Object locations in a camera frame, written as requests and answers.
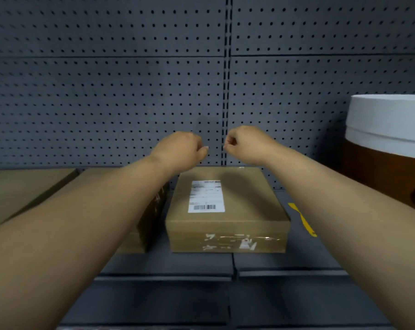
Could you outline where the person's right forearm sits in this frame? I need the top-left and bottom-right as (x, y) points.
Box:
(261, 145), (415, 330)

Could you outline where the person's right hand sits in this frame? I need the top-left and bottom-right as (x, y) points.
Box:
(223, 126), (280, 167)

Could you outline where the yellow tape mark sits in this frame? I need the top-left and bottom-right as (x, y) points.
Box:
(288, 203), (318, 237)

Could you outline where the flat brown cardboard box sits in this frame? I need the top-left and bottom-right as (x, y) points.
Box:
(0, 168), (79, 231)

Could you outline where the grey metal shelf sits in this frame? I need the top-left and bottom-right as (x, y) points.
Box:
(56, 189), (393, 330)

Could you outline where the person's left hand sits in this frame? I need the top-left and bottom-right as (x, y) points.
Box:
(150, 131), (209, 177)

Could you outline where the round brown box white lid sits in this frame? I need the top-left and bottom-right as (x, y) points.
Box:
(342, 94), (415, 214)

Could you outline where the cardboard box with white label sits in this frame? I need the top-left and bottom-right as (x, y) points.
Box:
(165, 167), (291, 253)

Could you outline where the grey pegboard back panel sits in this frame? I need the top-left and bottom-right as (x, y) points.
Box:
(0, 0), (415, 191)

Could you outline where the person's left forearm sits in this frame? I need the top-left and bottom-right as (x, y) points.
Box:
(0, 155), (175, 330)

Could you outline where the plain brown cardboard box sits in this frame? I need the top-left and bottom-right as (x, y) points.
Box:
(8, 168), (171, 255)

